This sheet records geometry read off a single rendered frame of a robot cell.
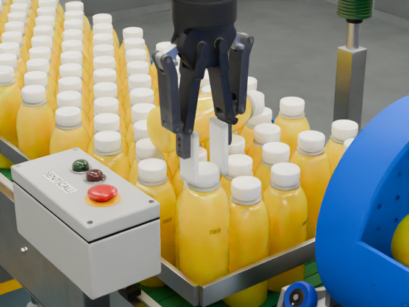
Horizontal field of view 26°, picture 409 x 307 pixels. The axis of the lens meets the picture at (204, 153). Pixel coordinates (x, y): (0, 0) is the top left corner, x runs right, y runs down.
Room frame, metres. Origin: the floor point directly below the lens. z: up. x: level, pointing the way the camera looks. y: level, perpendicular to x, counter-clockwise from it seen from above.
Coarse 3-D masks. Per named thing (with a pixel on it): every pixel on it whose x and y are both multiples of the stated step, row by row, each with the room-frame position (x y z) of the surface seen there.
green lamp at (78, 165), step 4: (76, 160) 1.02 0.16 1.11; (80, 160) 1.02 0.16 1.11; (84, 160) 1.02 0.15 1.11; (72, 164) 1.01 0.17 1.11; (76, 164) 1.01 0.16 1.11; (80, 164) 1.01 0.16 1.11; (84, 164) 1.01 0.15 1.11; (88, 164) 1.02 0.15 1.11; (72, 168) 1.01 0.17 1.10; (76, 168) 1.01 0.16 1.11; (80, 168) 1.01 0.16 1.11; (84, 168) 1.01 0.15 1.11; (88, 168) 1.01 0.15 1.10
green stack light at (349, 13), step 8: (344, 0) 1.49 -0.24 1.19; (352, 0) 1.48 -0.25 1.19; (360, 0) 1.48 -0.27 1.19; (368, 0) 1.48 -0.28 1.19; (344, 8) 1.49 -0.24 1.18; (352, 8) 1.48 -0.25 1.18; (360, 8) 1.48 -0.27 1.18; (368, 8) 1.48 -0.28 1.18; (344, 16) 1.49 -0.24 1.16; (352, 16) 1.48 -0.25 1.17; (360, 16) 1.48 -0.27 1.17; (368, 16) 1.48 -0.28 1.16
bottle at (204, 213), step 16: (192, 192) 0.97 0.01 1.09; (208, 192) 0.96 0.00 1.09; (224, 192) 0.98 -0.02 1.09; (192, 208) 0.96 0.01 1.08; (208, 208) 0.95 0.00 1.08; (224, 208) 0.96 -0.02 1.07; (192, 224) 0.95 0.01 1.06; (208, 224) 0.95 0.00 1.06; (224, 224) 0.96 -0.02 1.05; (192, 240) 0.95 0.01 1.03; (208, 240) 0.95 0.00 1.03; (224, 240) 0.96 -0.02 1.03; (192, 256) 0.95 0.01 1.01; (208, 256) 0.95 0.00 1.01; (224, 256) 0.96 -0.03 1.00; (192, 272) 0.95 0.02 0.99; (208, 272) 0.95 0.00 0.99; (224, 272) 0.96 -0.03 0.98
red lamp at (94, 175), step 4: (88, 172) 0.99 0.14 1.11; (92, 172) 0.98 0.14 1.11; (96, 172) 0.98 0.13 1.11; (100, 172) 0.99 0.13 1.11; (88, 176) 0.98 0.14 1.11; (92, 176) 0.98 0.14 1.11; (96, 176) 0.98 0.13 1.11; (100, 176) 0.98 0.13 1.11; (92, 180) 0.98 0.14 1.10; (96, 180) 0.98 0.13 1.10
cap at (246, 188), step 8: (240, 176) 1.04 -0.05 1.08; (248, 176) 1.04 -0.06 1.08; (232, 184) 1.02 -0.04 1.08; (240, 184) 1.02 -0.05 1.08; (248, 184) 1.02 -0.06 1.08; (256, 184) 1.02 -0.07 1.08; (232, 192) 1.01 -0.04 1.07; (240, 192) 1.01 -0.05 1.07; (248, 192) 1.00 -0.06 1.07; (256, 192) 1.01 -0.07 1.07; (248, 200) 1.00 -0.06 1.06
